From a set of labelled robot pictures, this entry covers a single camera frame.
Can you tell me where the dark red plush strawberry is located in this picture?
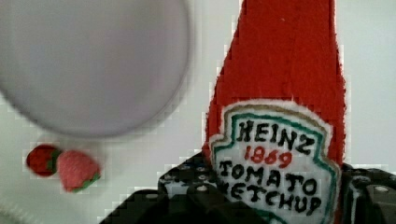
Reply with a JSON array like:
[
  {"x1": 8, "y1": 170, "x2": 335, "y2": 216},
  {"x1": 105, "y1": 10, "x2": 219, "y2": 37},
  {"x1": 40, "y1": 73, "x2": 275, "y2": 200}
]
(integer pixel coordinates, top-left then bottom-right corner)
[{"x1": 26, "y1": 145, "x2": 62, "y2": 177}]

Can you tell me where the large lilac plate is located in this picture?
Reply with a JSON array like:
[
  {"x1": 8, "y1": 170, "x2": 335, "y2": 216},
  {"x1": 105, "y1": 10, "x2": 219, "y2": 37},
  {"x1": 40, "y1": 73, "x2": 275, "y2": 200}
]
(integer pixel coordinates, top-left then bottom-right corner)
[{"x1": 1, "y1": 0, "x2": 191, "y2": 138}]

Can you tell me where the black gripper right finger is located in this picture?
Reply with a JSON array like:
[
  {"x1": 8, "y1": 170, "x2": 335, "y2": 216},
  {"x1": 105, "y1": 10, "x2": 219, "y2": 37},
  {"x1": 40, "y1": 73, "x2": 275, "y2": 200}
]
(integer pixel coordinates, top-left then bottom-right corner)
[{"x1": 340, "y1": 163, "x2": 396, "y2": 224}]

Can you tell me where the pink plush strawberry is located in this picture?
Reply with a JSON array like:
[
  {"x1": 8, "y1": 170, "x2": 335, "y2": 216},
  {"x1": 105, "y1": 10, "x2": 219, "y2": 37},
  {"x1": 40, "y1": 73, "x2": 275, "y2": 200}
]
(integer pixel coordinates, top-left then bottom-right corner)
[{"x1": 57, "y1": 150, "x2": 101, "y2": 192}]

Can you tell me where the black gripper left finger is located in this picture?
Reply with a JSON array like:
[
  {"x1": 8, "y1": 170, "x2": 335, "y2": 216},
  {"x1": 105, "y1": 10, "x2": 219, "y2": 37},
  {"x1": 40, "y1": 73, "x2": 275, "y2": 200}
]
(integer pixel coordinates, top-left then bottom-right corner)
[{"x1": 100, "y1": 153, "x2": 268, "y2": 224}]

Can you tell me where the red plush ketchup bottle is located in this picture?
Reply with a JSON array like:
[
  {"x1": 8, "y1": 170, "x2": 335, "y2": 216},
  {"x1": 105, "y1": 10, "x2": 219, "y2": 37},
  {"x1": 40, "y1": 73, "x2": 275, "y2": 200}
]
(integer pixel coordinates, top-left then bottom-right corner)
[{"x1": 203, "y1": 0, "x2": 346, "y2": 224}]

